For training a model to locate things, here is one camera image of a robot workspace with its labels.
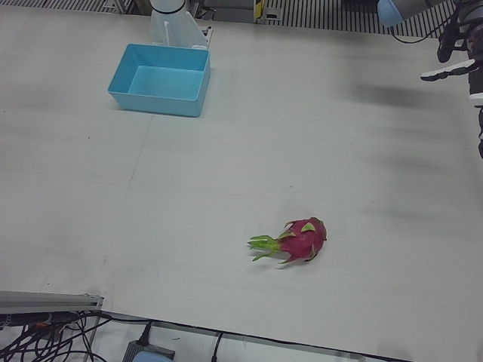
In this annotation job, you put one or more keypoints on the pink green dragon fruit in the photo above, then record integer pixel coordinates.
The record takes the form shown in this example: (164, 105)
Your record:
(302, 241)

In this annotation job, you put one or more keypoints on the grey ribbed adapter box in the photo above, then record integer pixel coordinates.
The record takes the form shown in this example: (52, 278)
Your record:
(132, 350)

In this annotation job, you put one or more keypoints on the light blue plastic bin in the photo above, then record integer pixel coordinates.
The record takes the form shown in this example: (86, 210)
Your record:
(158, 103)

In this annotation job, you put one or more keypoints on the yellow black striped post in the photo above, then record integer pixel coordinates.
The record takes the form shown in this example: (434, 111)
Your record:
(259, 8)

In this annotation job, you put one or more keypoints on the white column stand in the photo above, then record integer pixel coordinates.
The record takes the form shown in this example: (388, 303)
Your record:
(170, 26)

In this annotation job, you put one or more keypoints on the aluminium profile rail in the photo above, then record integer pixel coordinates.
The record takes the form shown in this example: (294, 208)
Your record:
(45, 299)

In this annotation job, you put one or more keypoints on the black power strip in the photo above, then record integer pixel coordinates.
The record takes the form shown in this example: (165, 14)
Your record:
(22, 319)

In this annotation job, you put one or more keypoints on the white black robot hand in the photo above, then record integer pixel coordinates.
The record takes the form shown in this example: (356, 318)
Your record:
(475, 84)

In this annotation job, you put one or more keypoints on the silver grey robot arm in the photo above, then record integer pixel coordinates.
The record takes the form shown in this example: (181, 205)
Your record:
(388, 11)

